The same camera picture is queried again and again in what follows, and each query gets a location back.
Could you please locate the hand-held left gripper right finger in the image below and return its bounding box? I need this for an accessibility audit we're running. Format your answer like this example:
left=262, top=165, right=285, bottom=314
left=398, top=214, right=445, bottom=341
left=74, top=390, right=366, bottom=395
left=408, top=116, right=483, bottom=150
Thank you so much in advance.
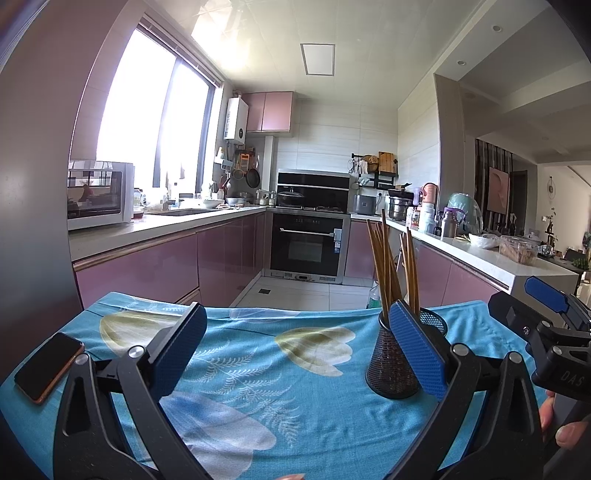
left=389, top=299, right=546, bottom=480

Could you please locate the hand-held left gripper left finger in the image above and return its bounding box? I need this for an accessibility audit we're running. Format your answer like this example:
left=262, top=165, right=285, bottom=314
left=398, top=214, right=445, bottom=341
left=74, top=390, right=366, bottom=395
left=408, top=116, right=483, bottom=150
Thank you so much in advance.
left=53, top=302, right=208, bottom=480

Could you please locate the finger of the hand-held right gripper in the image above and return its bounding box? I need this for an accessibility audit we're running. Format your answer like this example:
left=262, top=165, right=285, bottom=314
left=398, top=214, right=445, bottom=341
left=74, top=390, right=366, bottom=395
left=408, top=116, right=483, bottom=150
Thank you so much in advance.
left=524, top=275, right=591, bottom=330
left=488, top=291, right=591, bottom=356

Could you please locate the black mesh utensil holder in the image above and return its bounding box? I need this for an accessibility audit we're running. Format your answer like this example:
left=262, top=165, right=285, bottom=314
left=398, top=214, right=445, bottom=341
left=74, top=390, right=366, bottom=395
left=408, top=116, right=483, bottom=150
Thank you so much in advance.
left=366, top=308, right=448, bottom=400

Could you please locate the bundle of wooden chopsticks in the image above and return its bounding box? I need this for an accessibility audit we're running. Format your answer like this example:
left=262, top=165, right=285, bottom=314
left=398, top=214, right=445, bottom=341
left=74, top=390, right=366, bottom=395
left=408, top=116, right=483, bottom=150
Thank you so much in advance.
left=366, top=209, right=422, bottom=388

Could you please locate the person's right hand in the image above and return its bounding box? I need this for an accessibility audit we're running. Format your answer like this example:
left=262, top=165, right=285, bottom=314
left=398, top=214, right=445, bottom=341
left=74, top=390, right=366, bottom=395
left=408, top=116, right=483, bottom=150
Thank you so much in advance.
left=540, top=392, right=591, bottom=452

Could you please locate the clear plastic snack container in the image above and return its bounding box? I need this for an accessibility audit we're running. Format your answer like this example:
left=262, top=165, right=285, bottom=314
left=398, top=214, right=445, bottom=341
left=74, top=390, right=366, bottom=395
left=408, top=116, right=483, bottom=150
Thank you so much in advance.
left=499, top=235, right=540, bottom=266

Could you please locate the pink peninsula cabinet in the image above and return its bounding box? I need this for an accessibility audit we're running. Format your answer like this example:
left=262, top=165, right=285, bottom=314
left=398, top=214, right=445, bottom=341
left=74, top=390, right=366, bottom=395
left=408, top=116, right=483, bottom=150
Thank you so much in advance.
left=416, top=242, right=513, bottom=308

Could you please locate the pink lower cabinet row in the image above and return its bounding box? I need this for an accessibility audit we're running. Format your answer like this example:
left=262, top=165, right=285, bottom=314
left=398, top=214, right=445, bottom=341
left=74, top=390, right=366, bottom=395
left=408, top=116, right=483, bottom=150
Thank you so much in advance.
left=74, top=212, right=273, bottom=308

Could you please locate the blue leaf-print tablecloth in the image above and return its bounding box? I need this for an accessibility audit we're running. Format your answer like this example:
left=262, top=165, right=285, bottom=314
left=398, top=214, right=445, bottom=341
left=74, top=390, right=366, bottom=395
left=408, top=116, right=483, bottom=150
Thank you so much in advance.
left=0, top=291, right=548, bottom=480

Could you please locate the pale green kitchen appliance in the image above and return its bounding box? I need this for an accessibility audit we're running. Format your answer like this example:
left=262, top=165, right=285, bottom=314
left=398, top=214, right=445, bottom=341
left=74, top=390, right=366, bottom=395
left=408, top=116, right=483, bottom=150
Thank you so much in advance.
left=447, top=193, right=483, bottom=234

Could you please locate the smartphone with orange edge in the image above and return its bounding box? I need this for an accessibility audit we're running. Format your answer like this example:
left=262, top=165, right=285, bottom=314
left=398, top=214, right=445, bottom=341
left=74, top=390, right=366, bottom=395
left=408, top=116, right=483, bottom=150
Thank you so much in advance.
left=14, top=332, right=86, bottom=404

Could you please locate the stainless steel stock pot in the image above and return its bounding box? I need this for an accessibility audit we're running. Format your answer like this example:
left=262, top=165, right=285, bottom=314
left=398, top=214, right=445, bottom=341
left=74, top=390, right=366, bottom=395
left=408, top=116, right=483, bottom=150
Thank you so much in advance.
left=388, top=189, right=414, bottom=221

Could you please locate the black built-in oven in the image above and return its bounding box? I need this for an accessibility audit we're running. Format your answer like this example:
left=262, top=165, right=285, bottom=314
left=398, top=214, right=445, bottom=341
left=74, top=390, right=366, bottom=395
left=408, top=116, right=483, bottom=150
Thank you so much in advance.
left=269, top=213, right=351, bottom=283

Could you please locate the white microwave oven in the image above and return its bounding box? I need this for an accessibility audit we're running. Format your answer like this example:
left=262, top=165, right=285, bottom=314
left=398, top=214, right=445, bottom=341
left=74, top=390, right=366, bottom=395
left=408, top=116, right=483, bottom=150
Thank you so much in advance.
left=68, top=161, right=136, bottom=230

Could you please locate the black range hood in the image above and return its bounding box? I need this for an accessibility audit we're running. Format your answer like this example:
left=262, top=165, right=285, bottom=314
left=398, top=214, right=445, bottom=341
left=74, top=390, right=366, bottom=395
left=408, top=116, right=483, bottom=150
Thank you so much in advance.
left=277, top=169, right=352, bottom=213

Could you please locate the grey refrigerator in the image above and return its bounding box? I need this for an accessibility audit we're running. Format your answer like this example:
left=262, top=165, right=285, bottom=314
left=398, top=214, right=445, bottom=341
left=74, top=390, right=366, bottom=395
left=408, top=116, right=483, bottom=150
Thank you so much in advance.
left=0, top=0, right=153, bottom=384

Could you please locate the large kitchen window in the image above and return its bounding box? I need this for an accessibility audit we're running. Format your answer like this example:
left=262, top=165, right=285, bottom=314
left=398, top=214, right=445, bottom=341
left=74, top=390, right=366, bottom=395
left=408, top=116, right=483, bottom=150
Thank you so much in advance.
left=95, top=16, right=225, bottom=195

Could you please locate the rectangular ceiling light panel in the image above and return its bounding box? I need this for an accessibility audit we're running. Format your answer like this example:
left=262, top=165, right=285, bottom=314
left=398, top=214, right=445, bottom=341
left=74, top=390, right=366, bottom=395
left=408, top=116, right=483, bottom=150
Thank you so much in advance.
left=300, top=43, right=335, bottom=76

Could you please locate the framed wall picture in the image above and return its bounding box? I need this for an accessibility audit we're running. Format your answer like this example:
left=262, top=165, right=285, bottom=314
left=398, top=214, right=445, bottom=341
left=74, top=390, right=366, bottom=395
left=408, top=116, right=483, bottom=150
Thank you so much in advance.
left=488, top=167, right=510, bottom=215

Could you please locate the black wall storage rack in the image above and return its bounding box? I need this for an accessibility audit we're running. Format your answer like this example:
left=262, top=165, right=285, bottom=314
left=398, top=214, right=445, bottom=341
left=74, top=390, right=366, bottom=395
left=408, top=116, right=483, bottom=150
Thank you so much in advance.
left=349, top=151, right=399, bottom=190

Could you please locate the white wall water heater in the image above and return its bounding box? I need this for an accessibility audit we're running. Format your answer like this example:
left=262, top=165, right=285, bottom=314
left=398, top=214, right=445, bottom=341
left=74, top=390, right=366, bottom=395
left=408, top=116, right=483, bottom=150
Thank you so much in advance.
left=225, top=98, right=249, bottom=140

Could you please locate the pink upper wall cabinet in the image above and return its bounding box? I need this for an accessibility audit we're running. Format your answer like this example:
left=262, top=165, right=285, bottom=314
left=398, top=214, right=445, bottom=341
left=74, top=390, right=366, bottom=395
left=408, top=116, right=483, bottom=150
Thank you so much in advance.
left=242, top=91, right=295, bottom=134

